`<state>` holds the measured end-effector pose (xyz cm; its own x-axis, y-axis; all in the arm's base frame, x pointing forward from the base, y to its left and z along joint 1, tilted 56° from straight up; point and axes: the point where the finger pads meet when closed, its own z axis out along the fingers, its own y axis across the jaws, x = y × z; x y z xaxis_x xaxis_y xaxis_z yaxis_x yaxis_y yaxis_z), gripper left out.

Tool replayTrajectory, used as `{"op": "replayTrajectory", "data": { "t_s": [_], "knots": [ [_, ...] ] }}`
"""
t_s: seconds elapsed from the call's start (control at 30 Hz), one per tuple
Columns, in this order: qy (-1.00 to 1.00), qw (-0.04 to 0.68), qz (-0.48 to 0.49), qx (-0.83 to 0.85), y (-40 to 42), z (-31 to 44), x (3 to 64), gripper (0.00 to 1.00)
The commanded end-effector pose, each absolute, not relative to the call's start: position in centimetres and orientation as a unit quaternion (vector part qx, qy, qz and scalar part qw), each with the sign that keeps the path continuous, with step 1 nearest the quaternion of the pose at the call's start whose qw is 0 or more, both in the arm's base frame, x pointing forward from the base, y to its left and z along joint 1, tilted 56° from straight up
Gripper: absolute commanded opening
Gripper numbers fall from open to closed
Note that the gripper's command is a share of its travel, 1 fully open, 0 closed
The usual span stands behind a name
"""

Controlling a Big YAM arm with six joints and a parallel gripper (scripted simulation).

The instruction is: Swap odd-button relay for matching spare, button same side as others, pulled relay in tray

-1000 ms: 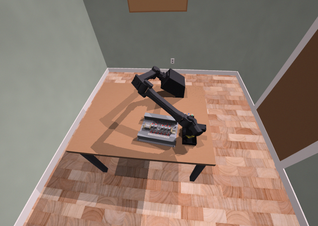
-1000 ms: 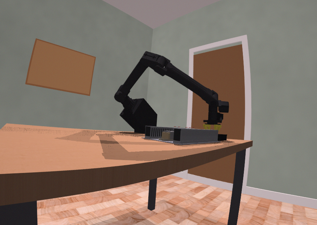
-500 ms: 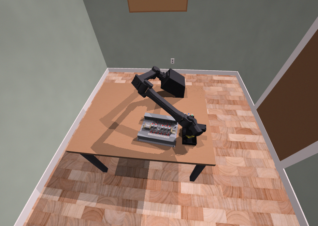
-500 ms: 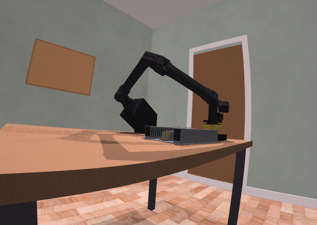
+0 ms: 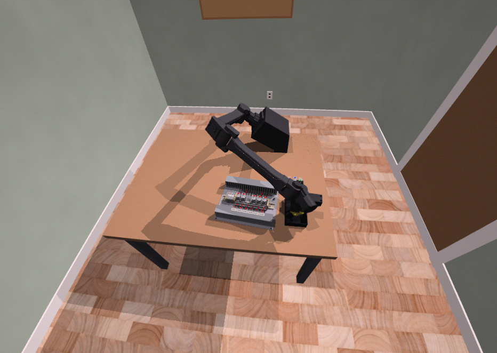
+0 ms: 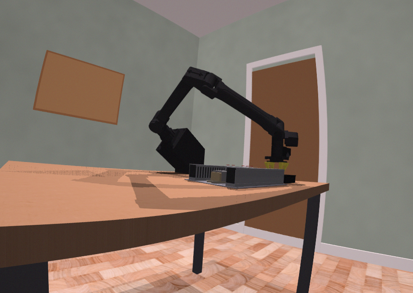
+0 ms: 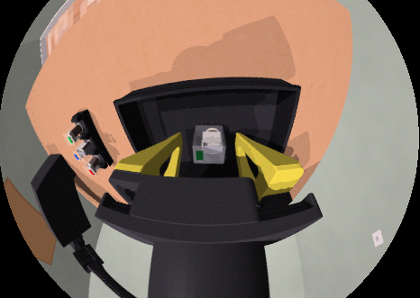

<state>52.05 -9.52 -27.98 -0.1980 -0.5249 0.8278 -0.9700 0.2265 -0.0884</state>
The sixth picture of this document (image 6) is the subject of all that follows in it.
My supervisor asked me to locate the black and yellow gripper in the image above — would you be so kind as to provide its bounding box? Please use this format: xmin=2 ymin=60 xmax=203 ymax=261
xmin=265 ymin=145 xmax=289 ymax=170

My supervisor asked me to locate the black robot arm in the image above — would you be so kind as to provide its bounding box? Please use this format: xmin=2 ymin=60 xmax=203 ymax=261
xmin=149 ymin=67 xmax=298 ymax=157

